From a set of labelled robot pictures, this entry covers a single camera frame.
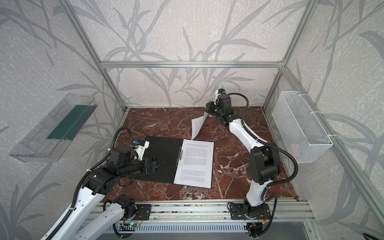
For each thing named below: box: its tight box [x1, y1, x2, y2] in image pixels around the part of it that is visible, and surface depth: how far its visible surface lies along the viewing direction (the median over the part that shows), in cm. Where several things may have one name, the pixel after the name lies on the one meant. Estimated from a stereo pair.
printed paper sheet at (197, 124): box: [191, 111, 209, 141], surface depth 110 cm
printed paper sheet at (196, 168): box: [173, 139, 215, 189], surface depth 91 cm
